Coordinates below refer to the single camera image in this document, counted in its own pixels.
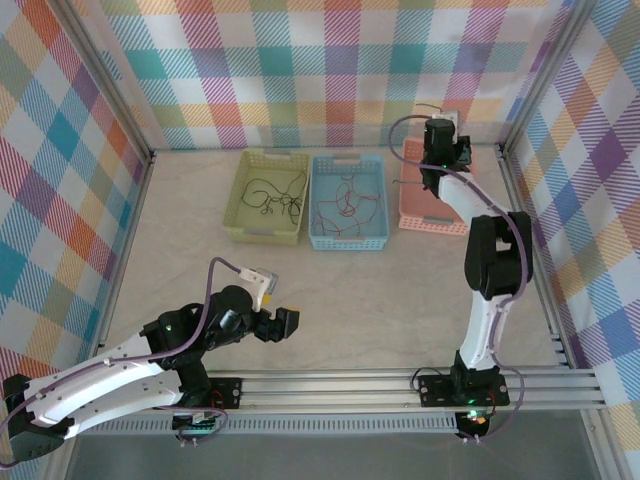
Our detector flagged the green perforated plastic basket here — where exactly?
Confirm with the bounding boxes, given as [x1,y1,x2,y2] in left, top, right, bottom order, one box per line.
[221,148,311,246]

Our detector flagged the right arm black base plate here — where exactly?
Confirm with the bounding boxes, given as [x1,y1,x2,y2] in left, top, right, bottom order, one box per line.
[416,372,507,409]

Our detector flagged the thin red cable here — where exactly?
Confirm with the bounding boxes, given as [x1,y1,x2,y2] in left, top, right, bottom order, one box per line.
[335,172,380,219]

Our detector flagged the grey slotted cable duct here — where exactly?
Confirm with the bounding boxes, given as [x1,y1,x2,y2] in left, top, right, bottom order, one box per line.
[77,417,460,437]

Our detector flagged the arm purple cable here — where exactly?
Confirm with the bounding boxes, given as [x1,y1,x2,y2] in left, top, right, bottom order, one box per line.
[388,113,531,445]
[0,256,247,469]

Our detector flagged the pink perforated plastic basket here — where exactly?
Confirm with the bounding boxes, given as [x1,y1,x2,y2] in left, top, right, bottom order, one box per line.
[398,138,472,237]

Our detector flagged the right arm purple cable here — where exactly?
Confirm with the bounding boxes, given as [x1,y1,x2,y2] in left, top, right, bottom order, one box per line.
[388,113,531,445]

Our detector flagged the thin black cable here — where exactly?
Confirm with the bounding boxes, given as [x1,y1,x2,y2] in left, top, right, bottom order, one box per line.
[241,171,309,207]
[258,193,303,226]

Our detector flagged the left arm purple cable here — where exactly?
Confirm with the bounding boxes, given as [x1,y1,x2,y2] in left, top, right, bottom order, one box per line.
[0,256,247,469]

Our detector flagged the aluminium mounting rail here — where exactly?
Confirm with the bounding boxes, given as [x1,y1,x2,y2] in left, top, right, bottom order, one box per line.
[53,368,607,415]

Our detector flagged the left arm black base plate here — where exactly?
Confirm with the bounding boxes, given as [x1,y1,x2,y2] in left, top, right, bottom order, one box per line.
[207,375,245,412]

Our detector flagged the blue perforated plastic basket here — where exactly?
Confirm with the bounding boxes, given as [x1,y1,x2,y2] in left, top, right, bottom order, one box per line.
[308,153,391,252]

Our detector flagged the aluminium frame post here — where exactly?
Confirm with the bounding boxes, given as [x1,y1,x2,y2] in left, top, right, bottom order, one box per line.
[58,0,157,162]
[497,0,591,160]

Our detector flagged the aluminium side rail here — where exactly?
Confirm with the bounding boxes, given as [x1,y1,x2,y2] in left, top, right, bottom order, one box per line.
[498,152,572,369]
[85,152,157,377]

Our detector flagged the coloured rubber bands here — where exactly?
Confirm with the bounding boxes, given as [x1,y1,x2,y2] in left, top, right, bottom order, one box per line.
[312,198,362,237]

